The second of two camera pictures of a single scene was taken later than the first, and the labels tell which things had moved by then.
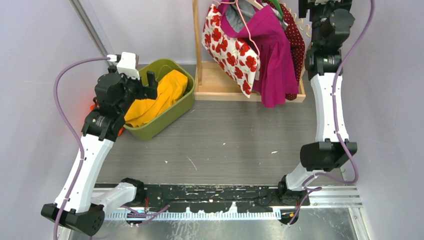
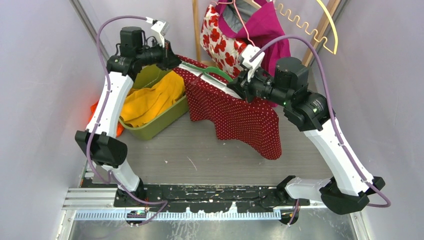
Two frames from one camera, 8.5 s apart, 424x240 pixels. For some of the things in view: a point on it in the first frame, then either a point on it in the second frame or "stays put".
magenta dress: [264, 29] stays put
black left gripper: [145, 92] → [167, 59]
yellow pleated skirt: [170, 86] stays put
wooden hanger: [257, 6] stays put
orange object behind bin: [92, 107] stays put
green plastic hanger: [278, 9] → [204, 69]
